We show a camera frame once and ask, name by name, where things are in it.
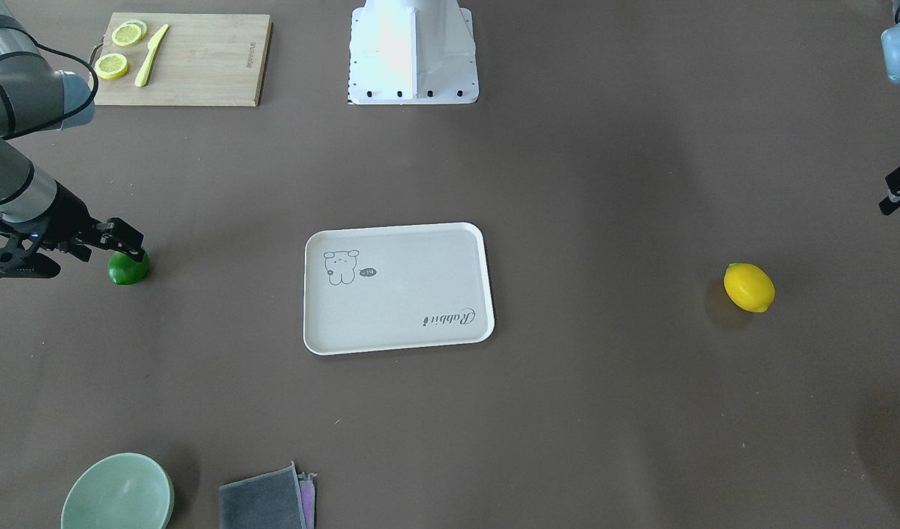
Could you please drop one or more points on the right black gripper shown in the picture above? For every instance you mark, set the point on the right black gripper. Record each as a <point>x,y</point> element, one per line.
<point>69,217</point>

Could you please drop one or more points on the yellow lemon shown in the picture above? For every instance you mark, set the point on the yellow lemon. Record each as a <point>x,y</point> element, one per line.
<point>749,287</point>

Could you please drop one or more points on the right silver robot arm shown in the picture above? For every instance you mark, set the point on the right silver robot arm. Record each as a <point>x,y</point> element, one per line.
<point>37,213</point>

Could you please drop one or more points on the white rabbit print tray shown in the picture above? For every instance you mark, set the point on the white rabbit print tray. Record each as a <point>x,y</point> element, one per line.
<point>396,287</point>

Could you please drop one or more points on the green lime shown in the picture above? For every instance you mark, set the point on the green lime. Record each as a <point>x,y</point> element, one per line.
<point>125,271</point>

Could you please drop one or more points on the yellow plastic knife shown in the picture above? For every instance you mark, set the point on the yellow plastic knife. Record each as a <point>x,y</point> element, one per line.
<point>147,66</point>

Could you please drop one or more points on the lower lemon slice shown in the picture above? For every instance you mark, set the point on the lower lemon slice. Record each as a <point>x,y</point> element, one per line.
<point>111,66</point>

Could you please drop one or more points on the lemon slice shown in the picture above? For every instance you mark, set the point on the lemon slice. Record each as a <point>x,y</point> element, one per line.
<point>129,33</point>
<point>111,66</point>

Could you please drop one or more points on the bamboo cutting board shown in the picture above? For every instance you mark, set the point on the bamboo cutting board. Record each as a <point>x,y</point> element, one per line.
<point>204,60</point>

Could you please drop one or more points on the upper lemon slice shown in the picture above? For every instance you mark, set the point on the upper lemon slice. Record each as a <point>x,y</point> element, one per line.
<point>129,33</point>

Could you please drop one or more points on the light green bowl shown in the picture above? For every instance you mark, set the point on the light green bowl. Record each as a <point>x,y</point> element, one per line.
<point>120,491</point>

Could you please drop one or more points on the grey folded cloth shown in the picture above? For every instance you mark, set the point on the grey folded cloth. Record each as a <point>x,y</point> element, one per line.
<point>271,500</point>

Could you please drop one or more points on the purple cloth underneath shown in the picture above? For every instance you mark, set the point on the purple cloth underneath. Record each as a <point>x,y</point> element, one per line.
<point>308,498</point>

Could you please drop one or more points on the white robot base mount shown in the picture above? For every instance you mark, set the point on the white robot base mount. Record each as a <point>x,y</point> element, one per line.
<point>412,53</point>

